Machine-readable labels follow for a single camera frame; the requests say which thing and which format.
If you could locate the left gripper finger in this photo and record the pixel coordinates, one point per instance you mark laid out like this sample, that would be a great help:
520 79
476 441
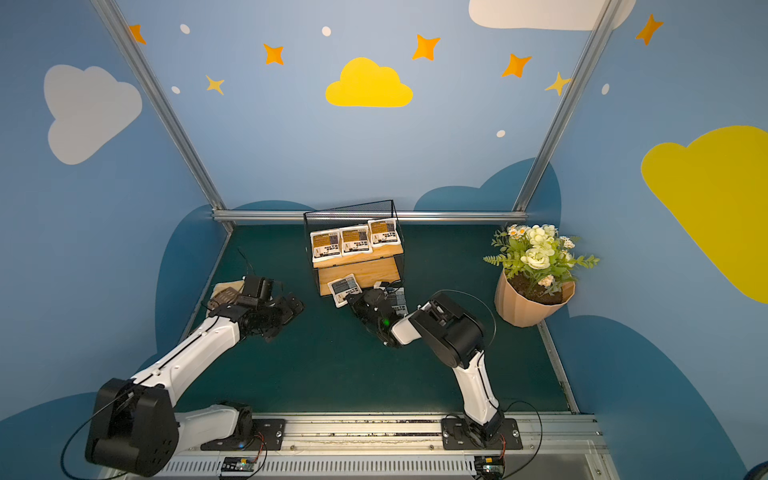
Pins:
286 313
290 301

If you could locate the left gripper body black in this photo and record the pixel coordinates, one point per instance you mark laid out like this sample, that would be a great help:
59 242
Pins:
279 311

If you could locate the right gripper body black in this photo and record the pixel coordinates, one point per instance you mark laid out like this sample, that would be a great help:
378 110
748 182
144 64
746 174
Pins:
366 303

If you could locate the grey coffee bag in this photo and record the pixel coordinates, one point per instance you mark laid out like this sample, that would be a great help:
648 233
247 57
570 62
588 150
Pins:
341 289
397 301

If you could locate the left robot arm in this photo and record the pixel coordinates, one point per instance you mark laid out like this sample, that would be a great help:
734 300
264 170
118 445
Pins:
135 427

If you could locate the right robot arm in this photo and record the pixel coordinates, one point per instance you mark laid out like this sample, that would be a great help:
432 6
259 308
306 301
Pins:
453 334

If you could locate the beige work glove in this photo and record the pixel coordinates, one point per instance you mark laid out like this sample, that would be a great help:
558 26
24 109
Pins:
238 285

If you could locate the left controller board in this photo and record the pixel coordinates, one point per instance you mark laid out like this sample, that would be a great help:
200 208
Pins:
242 465

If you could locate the controller board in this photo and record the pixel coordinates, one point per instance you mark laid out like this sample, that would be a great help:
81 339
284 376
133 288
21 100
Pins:
242 465
489 467

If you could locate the potted white flower plant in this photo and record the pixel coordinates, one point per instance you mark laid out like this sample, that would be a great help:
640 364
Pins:
536 279

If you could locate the right controller board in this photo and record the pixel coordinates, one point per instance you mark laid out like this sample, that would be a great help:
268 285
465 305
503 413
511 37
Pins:
489 467

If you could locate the black wire wooden shelf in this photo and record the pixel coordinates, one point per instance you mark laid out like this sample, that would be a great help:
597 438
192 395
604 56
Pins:
384 264

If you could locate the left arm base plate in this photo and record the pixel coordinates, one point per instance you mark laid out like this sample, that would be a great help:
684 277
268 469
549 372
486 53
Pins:
265 433

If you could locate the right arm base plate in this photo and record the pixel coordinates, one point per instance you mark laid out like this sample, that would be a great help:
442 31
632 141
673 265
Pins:
458 434

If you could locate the aluminium front rail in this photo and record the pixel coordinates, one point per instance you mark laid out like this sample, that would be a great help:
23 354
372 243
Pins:
409 446

